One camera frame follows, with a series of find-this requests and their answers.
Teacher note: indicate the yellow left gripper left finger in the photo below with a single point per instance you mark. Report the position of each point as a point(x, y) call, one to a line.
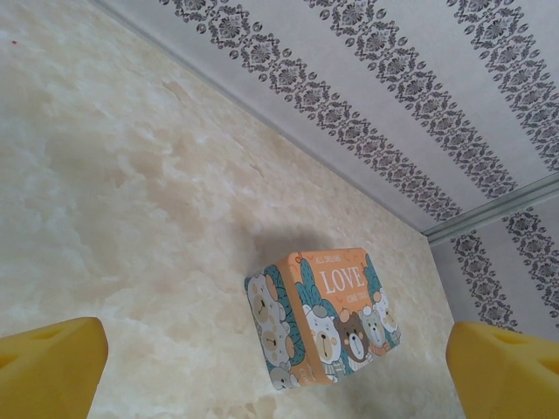
point(43, 375)

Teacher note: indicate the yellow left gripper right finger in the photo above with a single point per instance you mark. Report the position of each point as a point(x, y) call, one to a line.
point(511, 375)

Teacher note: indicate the aluminium left corner post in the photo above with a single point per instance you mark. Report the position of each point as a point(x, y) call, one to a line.
point(493, 208)

